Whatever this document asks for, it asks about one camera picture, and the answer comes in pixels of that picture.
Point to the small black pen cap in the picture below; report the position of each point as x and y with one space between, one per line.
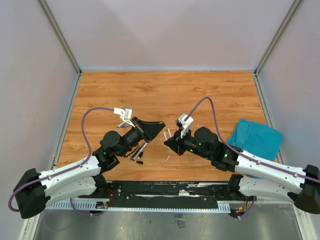
140 162

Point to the white pen black end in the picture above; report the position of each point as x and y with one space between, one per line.
169 132

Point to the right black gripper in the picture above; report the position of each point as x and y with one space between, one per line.
176 142

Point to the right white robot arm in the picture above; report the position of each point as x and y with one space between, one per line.
253 175

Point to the dark purple pen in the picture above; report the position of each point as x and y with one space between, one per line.
136 154

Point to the left aluminium frame post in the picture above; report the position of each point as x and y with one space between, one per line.
43 4

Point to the white pen black tip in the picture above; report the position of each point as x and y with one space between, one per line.
143 146

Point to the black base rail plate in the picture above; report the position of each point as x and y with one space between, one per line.
163 191

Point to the right aluminium frame post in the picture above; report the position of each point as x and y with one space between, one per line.
293 9

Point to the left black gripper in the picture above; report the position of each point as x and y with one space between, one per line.
148 131

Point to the grey slotted cable duct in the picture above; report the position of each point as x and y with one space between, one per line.
136 206

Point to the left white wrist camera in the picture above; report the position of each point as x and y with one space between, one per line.
125 115

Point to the teal cloth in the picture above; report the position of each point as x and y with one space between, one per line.
257 139

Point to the aluminium frame post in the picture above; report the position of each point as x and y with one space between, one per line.
293 9
43 4

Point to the white marker yellow end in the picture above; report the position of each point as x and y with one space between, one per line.
166 138

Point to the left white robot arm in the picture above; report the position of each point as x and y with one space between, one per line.
37 190

